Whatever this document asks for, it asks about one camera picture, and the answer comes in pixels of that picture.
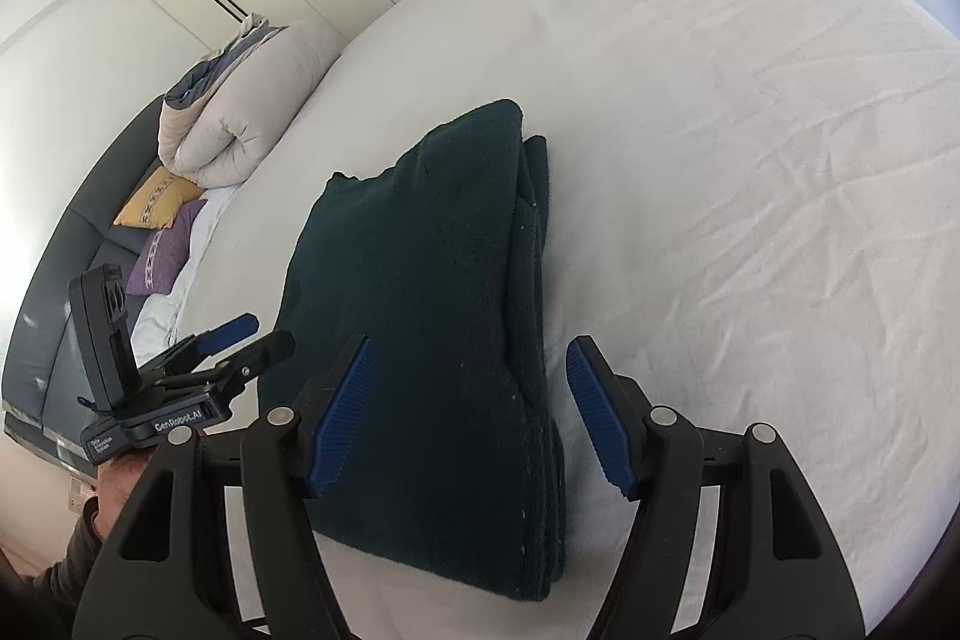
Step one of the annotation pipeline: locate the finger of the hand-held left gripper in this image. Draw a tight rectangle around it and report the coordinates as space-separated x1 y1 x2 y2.
139 312 260 378
154 330 296 401

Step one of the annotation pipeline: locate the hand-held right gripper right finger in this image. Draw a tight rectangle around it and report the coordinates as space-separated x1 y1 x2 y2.
566 335 863 640

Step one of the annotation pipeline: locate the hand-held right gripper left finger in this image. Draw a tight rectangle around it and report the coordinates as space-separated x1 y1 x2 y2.
71 335 376 640

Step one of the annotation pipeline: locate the dark green knit sweater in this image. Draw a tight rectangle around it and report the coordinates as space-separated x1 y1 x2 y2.
259 98 569 603

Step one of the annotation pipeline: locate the person's left forearm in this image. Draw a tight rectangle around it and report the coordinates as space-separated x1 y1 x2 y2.
26 496 115 615

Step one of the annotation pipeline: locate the person's left hand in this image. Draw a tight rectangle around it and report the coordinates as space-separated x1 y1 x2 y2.
96 449 162 536

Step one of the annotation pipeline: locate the purple pillow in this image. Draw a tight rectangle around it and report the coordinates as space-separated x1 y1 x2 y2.
125 199 209 296

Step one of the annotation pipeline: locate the grey blue padded headboard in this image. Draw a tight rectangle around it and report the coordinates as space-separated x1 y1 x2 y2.
0 92 167 461

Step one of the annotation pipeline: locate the yellow patterned pillow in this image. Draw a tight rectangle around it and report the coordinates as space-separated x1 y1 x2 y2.
112 166 205 230

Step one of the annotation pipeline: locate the beige folded duvet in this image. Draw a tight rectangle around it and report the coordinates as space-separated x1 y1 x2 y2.
157 14 346 187

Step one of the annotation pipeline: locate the white bed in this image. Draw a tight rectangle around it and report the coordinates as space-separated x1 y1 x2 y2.
157 0 960 640

